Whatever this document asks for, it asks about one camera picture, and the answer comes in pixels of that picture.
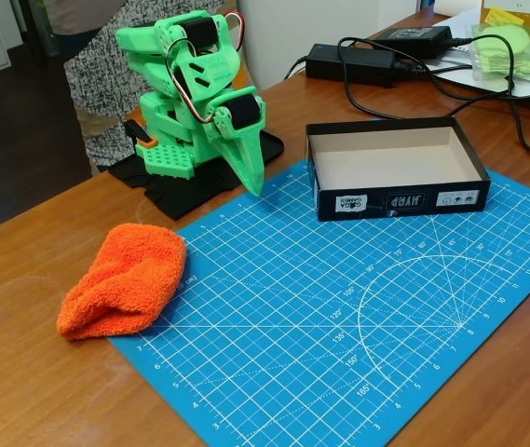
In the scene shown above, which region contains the orange terry cloth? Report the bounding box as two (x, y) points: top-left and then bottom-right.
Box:
(56, 223), (187, 342)

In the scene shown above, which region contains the orange and black clamp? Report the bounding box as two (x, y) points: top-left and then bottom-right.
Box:
(123, 119), (157, 150)

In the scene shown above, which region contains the large black power adapter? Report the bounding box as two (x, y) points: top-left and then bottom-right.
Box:
(305, 43), (397, 88)

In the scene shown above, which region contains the black cardboard box lid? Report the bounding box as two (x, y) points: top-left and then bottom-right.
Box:
(305, 115), (492, 223)

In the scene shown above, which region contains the person in speckled dress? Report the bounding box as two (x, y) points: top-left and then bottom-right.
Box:
(43, 0), (252, 177)

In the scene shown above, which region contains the blue cutting mat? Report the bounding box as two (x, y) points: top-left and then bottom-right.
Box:
(105, 160), (530, 447)

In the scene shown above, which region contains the flat black power adapter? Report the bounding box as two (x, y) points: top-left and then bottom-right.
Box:
(374, 25), (454, 60)

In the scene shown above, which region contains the plastic bag of green parts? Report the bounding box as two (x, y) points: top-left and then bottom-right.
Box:
(470, 21), (530, 83)

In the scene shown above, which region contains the red white black servo wire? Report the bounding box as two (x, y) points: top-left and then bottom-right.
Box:
(165, 12), (247, 126)

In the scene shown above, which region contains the thin grey cable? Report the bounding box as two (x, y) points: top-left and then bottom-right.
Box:
(284, 55), (310, 81)

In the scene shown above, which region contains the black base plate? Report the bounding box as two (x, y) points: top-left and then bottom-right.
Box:
(107, 129), (286, 222)

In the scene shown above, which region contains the long looping black cable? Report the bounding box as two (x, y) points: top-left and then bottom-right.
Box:
(337, 35), (530, 117)

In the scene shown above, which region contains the black cable over bag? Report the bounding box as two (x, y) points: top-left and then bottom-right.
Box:
(448, 33), (530, 154)

